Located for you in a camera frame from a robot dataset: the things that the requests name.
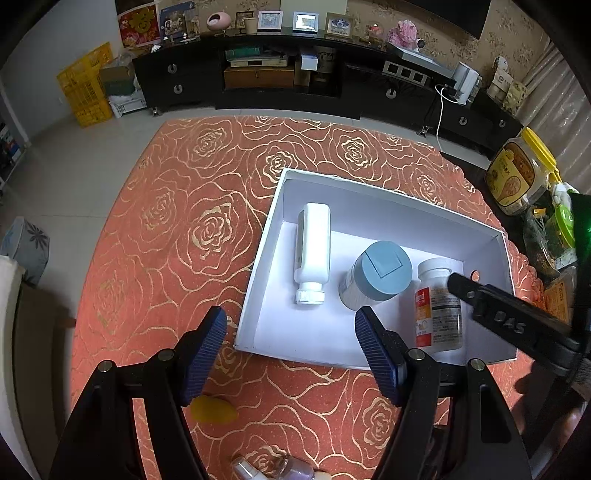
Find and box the large yellow lid jar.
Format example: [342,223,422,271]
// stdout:
[485,127,558,217]

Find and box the red rose-pattern tablecloth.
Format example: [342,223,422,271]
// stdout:
[69,115,557,480]

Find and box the white spray bottle colourful label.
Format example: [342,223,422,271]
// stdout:
[231,455,265,480]

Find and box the silver tube with white cap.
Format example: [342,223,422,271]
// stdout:
[271,455,334,480]

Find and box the orange carton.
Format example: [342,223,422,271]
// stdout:
[544,271,579,325]

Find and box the toothpick jar with blue lid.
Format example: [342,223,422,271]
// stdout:
[338,240,413,313]

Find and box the grey flower-pattern stool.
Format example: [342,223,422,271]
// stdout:
[0,215,51,288]

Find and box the white pill bottle red label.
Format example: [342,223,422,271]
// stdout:
[414,257,464,356]

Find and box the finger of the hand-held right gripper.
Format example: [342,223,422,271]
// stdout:
[448,271,485,320]

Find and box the black TV cabinet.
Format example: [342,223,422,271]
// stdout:
[131,34,526,154]

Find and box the white plastic basket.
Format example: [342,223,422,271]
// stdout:
[108,89,147,117]

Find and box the silver media player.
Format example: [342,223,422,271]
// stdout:
[382,43,456,86]

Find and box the yellow toy mango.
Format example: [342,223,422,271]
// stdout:
[191,394,239,425]

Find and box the stack of books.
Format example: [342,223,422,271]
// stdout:
[225,45,286,68]

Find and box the brown wooden box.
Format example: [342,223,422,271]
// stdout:
[223,65,297,89]

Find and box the dark canister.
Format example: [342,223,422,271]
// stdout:
[313,45,336,77]

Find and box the wooden photo frame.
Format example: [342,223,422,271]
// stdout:
[325,12,355,38]

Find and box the white storage shelf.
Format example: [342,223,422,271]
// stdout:
[0,117,24,183]

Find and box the chair with white backrest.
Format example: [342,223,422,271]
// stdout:
[0,256,75,480]

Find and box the green cardboard box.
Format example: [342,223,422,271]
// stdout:
[99,64,136,98]

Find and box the blue picture box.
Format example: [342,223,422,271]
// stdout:
[159,1,202,43]

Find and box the large white bottle tan label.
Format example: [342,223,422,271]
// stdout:
[294,203,332,306]

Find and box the white cardboard box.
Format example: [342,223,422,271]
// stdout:
[233,167,518,372]

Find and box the green lid jar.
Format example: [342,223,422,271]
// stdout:
[544,202,579,260]

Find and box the white photo frame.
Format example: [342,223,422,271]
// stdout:
[257,10,284,32]

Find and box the stack of yellow plastic crates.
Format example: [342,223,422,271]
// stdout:
[56,42,115,128]

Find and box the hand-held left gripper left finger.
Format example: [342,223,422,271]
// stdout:
[48,305,229,480]

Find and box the white countertop appliance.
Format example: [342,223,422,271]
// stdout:
[450,62,482,105]

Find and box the white power cable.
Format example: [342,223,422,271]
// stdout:
[433,84,457,140]

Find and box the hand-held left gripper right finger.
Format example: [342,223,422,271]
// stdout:
[353,305,527,480]

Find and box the pink plush toy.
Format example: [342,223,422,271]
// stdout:
[387,19,419,47]

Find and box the bag of white items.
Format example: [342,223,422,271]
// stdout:
[551,181,581,207]

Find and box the red festive poster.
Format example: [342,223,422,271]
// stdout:
[117,4,162,49]

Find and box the silver photo frame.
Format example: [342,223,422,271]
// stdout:
[292,11,320,33]

